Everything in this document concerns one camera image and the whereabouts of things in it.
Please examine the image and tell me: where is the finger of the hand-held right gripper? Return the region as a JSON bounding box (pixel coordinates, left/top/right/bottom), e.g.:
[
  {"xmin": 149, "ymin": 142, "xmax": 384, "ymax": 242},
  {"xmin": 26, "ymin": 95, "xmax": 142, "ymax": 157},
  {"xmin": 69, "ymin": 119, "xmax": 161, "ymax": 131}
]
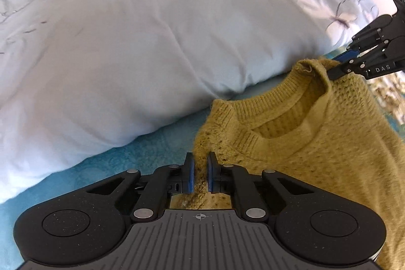
[
  {"xmin": 351, "ymin": 15, "xmax": 396, "ymax": 52},
  {"xmin": 327, "ymin": 49, "xmax": 369, "ymax": 81}
]

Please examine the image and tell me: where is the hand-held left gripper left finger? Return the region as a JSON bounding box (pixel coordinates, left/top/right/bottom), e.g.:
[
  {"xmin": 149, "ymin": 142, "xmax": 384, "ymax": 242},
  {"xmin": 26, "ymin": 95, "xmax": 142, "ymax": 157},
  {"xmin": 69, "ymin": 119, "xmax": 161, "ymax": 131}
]
[{"xmin": 85, "ymin": 152, "xmax": 195, "ymax": 222}]

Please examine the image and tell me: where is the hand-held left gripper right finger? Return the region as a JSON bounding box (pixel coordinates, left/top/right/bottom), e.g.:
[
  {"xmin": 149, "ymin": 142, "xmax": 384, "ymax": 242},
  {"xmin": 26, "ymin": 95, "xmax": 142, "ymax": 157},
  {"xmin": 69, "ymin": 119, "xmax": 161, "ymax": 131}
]
[{"xmin": 207, "ymin": 151, "xmax": 312, "ymax": 222}]

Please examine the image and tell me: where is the mustard yellow knit sweater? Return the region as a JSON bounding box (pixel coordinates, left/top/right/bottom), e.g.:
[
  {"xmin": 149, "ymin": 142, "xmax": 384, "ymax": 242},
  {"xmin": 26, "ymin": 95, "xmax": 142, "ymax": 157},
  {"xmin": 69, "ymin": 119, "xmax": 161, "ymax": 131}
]
[{"xmin": 171, "ymin": 56, "xmax": 405, "ymax": 270}]

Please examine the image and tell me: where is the teal floral blanket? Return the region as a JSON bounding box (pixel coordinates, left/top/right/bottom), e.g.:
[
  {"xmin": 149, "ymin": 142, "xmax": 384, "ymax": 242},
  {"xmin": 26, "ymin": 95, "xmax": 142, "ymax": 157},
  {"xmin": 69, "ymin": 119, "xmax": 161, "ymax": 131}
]
[{"xmin": 0, "ymin": 47, "xmax": 405, "ymax": 270}]

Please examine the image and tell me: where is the light blue floral duvet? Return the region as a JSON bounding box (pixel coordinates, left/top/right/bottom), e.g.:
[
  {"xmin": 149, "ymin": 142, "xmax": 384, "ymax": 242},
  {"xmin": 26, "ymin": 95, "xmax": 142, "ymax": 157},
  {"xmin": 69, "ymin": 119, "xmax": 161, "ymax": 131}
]
[{"xmin": 0, "ymin": 0, "xmax": 380, "ymax": 205}]

